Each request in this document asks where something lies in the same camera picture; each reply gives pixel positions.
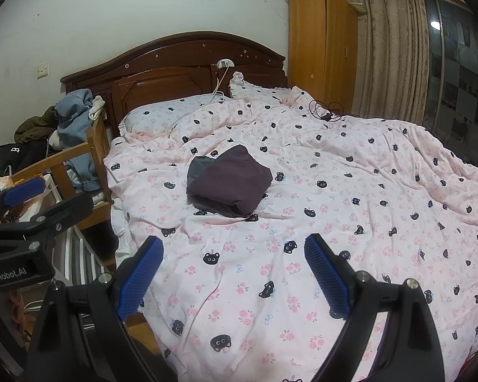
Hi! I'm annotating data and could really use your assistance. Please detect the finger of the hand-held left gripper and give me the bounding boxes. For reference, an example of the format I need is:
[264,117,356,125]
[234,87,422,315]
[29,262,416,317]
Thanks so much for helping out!
[0,192,95,244]
[0,176,47,223]

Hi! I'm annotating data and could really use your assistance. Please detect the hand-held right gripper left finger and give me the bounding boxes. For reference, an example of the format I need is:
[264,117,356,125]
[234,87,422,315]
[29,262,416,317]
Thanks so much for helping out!
[26,236,165,382]

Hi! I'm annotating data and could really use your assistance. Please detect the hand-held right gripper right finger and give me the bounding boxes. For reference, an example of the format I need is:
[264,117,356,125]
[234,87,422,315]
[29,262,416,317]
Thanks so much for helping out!
[304,233,445,382]

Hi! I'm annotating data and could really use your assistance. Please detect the grey and purple jacket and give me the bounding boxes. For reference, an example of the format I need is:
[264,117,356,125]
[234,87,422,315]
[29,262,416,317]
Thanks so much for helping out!
[186,144,273,219]

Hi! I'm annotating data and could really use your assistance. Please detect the black garment with white logo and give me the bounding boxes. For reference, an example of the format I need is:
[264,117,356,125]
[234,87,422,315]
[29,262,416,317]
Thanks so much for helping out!
[0,142,49,176]

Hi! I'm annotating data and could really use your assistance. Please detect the olive green garment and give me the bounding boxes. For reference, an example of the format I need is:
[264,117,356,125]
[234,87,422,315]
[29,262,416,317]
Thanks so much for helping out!
[14,105,59,145]

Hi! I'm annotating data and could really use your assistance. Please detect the pink cat printed blanket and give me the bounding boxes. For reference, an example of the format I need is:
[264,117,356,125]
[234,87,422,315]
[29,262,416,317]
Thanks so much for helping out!
[104,72,478,382]

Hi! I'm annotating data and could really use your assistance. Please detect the wooden chair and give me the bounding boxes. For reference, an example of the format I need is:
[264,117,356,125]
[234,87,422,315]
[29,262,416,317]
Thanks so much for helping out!
[8,117,114,231]

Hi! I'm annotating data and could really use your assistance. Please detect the blue jeans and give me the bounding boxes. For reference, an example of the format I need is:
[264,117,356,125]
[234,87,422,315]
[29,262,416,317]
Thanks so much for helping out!
[55,88,109,192]

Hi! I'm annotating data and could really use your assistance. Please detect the cream white garment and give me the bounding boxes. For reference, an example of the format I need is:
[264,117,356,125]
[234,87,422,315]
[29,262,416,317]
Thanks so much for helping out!
[88,95,106,121]

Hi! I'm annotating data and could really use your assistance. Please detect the cat printed pillow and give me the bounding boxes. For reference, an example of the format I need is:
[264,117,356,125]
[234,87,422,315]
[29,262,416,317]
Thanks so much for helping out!
[119,95,232,136]

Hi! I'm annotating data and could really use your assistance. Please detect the dark wooden headboard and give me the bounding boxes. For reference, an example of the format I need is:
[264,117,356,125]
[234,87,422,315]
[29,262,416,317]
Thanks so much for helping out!
[60,31,289,140]

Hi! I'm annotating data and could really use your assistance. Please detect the orange wooden wardrobe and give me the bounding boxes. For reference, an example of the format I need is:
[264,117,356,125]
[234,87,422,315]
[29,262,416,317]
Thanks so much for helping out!
[287,0,359,116]

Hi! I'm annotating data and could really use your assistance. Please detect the dark glass window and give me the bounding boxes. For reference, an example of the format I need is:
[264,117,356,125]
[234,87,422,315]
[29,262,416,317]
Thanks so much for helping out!
[422,0,478,168]

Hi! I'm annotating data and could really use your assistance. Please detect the beige curtain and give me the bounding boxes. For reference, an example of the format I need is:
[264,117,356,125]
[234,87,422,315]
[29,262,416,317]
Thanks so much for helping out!
[322,0,433,130]

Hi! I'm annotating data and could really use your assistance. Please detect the black cable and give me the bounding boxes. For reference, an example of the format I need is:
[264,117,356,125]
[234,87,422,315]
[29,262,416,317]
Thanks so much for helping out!
[308,99,344,123]

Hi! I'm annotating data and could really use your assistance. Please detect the white charging cable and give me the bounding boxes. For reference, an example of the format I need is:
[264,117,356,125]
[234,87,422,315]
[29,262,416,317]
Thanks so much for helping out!
[198,64,226,105]

